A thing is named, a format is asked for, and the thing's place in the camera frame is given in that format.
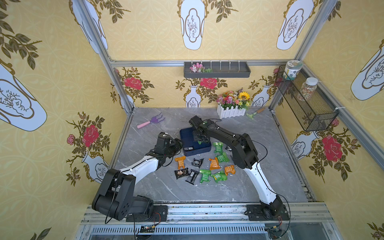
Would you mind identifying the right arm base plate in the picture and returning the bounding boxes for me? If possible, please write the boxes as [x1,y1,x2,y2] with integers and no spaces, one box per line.
[244,205,290,221]

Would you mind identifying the pink flowers in tray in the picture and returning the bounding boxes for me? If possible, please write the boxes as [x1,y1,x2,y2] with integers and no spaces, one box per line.
[190,63,213,73]

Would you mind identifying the black cookie packet with picture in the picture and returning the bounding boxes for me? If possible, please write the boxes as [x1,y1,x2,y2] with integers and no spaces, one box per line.
[174,168,190,180]

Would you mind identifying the black wire mesh basket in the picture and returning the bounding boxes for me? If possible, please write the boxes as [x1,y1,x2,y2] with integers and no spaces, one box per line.
[276,66,339,132]

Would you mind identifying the green toy garden shovel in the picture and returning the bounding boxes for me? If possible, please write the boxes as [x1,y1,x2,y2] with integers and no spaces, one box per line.
[246,108,265,120]

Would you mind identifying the clear white lid jar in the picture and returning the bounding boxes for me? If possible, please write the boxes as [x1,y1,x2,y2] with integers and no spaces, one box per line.
[298,77,318,101]

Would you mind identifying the orange cookie packet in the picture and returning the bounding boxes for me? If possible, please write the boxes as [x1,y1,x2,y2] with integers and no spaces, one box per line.
[225,165,236,176]
[175,156,186,170]
[209,158,221,171]

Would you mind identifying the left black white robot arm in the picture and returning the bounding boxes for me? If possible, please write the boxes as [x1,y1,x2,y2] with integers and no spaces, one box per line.
[92,132,183,222]

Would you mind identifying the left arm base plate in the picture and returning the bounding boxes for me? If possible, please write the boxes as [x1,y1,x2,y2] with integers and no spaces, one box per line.
[130,205,169,223]

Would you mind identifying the white lid patterned jar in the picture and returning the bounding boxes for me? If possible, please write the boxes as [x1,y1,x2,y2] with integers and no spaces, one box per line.
[283,60,303,81]

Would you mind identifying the pink purple toy rake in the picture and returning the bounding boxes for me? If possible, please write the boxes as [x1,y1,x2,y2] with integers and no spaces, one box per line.
[137,113,165,129]

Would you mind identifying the dark blue storage box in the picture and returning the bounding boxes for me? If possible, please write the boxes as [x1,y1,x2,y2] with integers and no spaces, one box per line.
[180,128,212,157]

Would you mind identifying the grey wall shelf tray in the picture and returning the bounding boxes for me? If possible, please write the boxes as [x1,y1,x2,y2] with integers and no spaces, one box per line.
[184,61,251,79]

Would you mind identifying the small circuit board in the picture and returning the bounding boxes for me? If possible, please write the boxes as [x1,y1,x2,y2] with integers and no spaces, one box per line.
[139,225,156,234]

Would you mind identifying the black cookie packet barcode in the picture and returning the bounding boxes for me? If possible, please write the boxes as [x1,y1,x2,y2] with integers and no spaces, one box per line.
[186,170,200,185]

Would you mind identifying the white fence flower pot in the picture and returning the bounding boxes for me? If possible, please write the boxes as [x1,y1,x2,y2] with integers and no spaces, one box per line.
[216,91,252,119]

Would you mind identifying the small black checkered packet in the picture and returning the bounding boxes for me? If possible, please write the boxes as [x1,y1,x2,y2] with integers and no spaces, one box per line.
[192,159,204,168]

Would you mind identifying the green cookie packet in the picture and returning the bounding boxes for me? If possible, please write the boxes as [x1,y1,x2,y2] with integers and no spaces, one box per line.
[212,142,224,156]
[216,152,230,163]
[211,171,228,183]
[199,169,212,184]

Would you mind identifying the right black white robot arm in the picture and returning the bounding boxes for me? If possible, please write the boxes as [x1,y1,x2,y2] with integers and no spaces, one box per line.
[189,116,290,220]

